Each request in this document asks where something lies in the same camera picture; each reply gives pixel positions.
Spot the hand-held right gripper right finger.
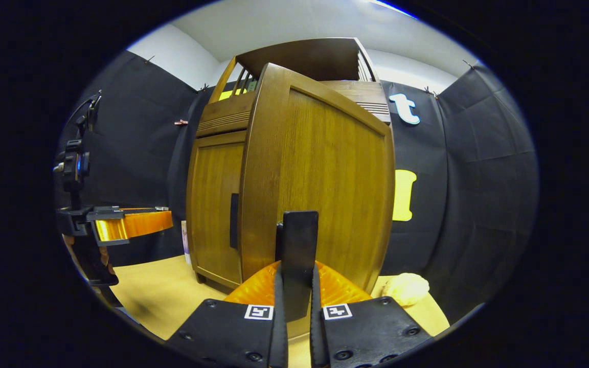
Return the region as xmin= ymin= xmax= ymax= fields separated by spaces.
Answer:
xmin=310 ymin=261 xmax=433 ymax=368

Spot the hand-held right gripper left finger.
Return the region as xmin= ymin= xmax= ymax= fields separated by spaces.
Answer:
xmin=164 ymin=261 xmax=289 ymax=368

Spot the wooden shoe cabinet door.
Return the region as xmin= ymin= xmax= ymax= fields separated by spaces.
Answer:
xmin=238 ymin=62 xmax=396 ymax=294
xmin=186 ymin=130 xmax=248 ymax=289

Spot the black door handle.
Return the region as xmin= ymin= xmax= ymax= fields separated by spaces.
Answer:
xmin=276 ymin=211 xmax=320 ymax=323
xmin=230 ymin=193 xmax=240 ymax=249

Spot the wooden double-door shoe cabinet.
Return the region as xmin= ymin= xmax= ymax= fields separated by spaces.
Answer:
xmin=186 ymin=37 xmax=396 ymax=294

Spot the black backdrop cloth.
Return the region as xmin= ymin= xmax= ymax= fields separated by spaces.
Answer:
xmin=54 ymin=49 xmax=539 ymax=323

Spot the cream fluffy object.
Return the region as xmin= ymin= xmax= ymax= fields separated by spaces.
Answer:
xmin=382 ymin=272 xmax=431 ymax=307

